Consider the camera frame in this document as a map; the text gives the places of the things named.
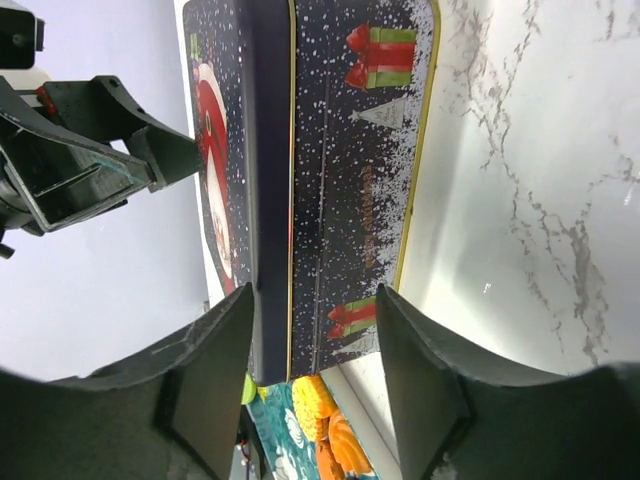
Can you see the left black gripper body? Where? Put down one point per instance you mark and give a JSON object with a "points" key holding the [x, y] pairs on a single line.
{"points": [[27, 160]]}

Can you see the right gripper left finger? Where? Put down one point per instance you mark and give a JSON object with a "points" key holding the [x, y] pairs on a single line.
{"points": [[169, 411]]}

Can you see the gold tin lid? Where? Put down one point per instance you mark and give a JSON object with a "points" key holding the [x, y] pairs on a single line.
{"points": [[239, 65]]}

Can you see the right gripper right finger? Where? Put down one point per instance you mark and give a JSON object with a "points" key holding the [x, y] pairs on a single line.
{"points": [[460, 411]]}

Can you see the orange swirl cookie right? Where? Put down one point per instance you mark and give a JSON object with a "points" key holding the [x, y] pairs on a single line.
{"points": [[346, 447]]}

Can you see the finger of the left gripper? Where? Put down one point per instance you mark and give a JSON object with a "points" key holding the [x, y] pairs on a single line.
{"points": [[94, 177], [102, 110]]}

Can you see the orange fish cookie top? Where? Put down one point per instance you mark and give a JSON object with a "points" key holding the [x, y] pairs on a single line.
{"points": [[313, 406]]}

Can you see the teal floral tray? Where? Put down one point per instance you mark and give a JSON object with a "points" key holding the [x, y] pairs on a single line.
{"points": [[288, 452]]}

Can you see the dark square cookie tin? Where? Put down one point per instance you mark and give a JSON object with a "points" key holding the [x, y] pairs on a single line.
{"points": [[364, 73]]}

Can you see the orange dotted round cookie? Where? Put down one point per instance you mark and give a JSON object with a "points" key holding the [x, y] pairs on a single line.
{"points": [[327, 465]]}

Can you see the green sandwich cookie upper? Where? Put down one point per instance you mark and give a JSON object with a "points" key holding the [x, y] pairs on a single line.
{"points": [[249, 391]]}

